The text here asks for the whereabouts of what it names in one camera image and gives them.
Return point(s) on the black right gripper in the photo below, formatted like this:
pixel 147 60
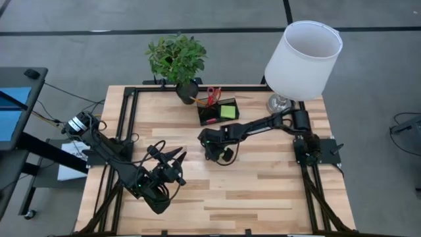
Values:
pixel 213 138

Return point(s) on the dark grey side desk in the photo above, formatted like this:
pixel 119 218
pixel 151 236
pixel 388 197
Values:
pixel 37 89

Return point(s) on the white shade silver table lamp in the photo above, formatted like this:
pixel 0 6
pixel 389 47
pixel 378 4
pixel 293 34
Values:
pixel 302 62

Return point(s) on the thin green sticky note pad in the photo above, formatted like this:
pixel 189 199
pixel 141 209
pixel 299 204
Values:
pixel 228 112

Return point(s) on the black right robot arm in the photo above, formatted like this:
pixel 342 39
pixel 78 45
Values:
pixel 263 124

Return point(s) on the yellow pencil red eraser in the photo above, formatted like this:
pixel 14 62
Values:
pixel 197 100

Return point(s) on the black aluminium table frame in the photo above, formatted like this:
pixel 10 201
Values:
pixel 230 88

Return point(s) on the blue screen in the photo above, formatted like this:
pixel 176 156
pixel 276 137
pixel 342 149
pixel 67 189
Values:
pixel 13 118

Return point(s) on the black mesh desk organizer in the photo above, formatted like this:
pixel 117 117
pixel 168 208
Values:
pixel 210 113

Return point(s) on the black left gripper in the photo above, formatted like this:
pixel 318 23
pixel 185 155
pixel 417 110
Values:
pixel 166 172

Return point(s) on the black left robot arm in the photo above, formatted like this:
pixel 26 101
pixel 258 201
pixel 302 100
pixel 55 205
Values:
pixel 115 161

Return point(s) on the black desk leg bar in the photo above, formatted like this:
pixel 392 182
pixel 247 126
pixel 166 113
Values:
pixel 49 153

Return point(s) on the black computer mouse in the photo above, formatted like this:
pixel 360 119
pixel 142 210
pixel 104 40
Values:
pixel 32 73

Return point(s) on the grey caster wheel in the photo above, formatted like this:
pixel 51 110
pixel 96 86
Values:
pixel 29 214

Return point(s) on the white paper sheet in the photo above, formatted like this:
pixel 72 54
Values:
pixel 69 168

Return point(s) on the pink eraser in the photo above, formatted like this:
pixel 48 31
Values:
pixel 211 121

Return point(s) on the green potted plant black pot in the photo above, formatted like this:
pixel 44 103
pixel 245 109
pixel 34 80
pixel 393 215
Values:
pixel 177 56

